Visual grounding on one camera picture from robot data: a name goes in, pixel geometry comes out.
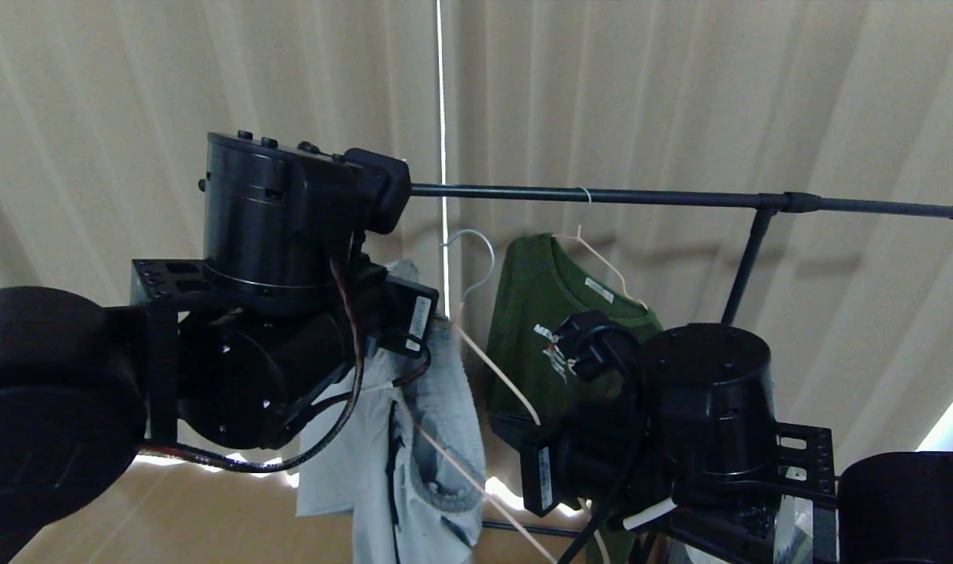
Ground green long-sleeved shirt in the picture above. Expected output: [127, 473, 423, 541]
[486, 233, 665, 564]

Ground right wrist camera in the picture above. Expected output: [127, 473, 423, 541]
[551, 309, 640, 385]

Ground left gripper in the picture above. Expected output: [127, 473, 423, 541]
[175, 274, 440, 453]

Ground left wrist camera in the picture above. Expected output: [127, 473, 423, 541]
[343, 147, 411, 234]

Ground black clothes rack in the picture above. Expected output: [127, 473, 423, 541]
[410, 184, 953, 541]

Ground beige curtain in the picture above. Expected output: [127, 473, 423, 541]
[0, 0, 953, 518]

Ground pink clothes hanger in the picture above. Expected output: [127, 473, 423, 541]
[553, 188, 650, 310]
[410, 229, 611, 564]

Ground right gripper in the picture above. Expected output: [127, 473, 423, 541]
[520, 406, 651, 518]

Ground pale grey shorts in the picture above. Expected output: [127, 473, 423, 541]
[296, 258, 487, 564]

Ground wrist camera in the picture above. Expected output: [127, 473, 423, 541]
[343, 147, 411, 234]
[551, 309, 640, 385]

